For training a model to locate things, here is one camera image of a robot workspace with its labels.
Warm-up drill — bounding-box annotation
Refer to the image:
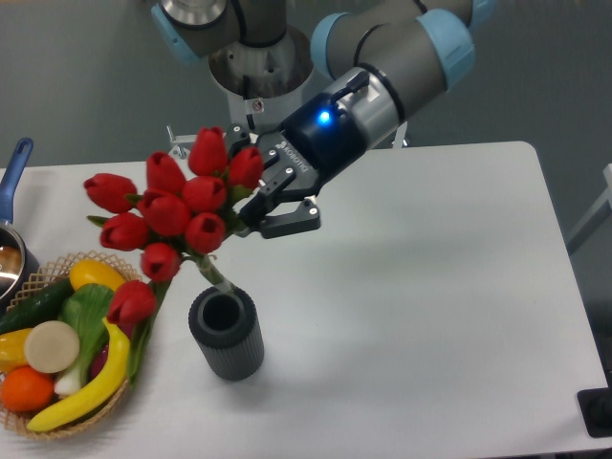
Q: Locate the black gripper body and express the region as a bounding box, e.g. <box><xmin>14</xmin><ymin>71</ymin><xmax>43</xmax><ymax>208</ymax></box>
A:
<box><xmin>254</xmin><ymin>90</ymin><xmax>366</xmax><ymax>215</ymax></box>

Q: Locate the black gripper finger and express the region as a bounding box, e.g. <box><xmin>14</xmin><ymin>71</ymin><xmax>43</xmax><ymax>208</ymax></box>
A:
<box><xmin>224</xmin><ymin>123</ymin><xmax>259</xmax><ymax>161</ymax></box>
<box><xmin>236</xmin><ymin>193</ymin><xmax>321</xmax><ymax>239</ymax></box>

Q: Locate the red tulip bouquet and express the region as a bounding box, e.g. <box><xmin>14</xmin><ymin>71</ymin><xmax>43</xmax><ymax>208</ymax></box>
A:
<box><xmin>84</xmin><ymin>127</ymin><xmax>263</xmax><ymax>381</ymax></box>

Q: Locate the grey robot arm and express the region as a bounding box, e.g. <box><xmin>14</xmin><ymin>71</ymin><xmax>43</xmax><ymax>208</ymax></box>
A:
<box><xmin>151</xmin><ymin>1</ymin><xmax>495</xmax><ymax>238</ymax></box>

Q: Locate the dark grey ribbed vase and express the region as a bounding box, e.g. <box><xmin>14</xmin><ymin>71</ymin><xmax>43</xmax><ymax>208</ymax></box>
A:
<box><xmin>188</xmin><ymin>287</ymin><xmax>265</xmax><ymax>382</ymax></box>

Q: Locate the yellow squash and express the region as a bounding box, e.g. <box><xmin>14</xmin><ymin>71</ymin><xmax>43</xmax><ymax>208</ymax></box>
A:
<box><xmin>69</xmin><ymin>258</ymin><xmax>125</xmax><ymax>291</ymax></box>

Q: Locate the green bok choy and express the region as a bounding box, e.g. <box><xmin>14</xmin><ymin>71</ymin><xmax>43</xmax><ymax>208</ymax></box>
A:
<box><xmin>55</xmin><ymin>283</ymin><xmax>114</xmax><ymax>398</ymax></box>

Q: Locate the purple red vegetable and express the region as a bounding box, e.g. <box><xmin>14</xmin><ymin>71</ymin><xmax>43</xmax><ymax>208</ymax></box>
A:
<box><xmin>89</xmin><ymin>324</ymin><xmax>134</xmax><ymax>380</ymax></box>

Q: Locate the green cucumber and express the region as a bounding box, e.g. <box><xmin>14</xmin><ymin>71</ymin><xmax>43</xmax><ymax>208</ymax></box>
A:
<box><xmin>1</xmin><ymin>278</ymin><xmax>74</xmax><ymax>335</ymax></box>

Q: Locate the beige round disc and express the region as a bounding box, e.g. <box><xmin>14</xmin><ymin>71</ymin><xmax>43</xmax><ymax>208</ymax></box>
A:
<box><xmin>24</xmin><ymin>320</ymin><xmax>80</xmax><ymax>374</ymax></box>

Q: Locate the yellow banana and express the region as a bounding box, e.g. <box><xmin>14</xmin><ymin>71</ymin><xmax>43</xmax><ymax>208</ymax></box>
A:
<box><xmin>27</xmin><ymin>318</ymin><xmax>130</xmax><ymax>433</ymax></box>

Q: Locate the yellow bell pepper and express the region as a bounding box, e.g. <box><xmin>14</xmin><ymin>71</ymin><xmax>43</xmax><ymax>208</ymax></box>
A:
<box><xmin>0</xmin><ymin>328</ymin><xmax>32</xmax><ymax>374</ymax></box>

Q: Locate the orange fruit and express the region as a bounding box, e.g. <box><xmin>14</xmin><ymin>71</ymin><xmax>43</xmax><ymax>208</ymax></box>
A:
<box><xmin>1</xmin><ymin>366</ymin><xmax>55</xmax><ymax>412</ymax></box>

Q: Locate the black device at table edge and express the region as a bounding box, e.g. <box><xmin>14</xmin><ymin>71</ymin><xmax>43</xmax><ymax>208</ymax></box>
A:
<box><xmin>577</xmin><ymin>387</ymin><xmax>611</xmax><ymax>438</ymax></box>

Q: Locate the woven wicker basket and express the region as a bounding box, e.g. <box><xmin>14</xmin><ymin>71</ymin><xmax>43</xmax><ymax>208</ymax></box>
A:
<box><xmin>1</xmin><ymin>251</ymin><xmax>142</xmax><ymax>441</ymax></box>

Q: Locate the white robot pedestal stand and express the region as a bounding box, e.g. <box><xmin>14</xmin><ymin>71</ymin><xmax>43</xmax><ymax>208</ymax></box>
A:
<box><xmin>153</xmin><ymin>3</ymin><xmax>395</xmax><ymax>131</ymax></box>

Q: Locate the blue handled saucepan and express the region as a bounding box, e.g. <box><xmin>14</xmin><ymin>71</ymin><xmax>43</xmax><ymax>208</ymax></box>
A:
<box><xmin>1</xmin><ymin>138</ymin><xmax>39</xmax><ymax>315</ymax></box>

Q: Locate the white frame at right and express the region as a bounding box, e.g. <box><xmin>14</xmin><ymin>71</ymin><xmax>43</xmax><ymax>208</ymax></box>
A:
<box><xmin>565</xmin><ymin>164</ymin><xmax>611</xmax><ymax>256</ymax></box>

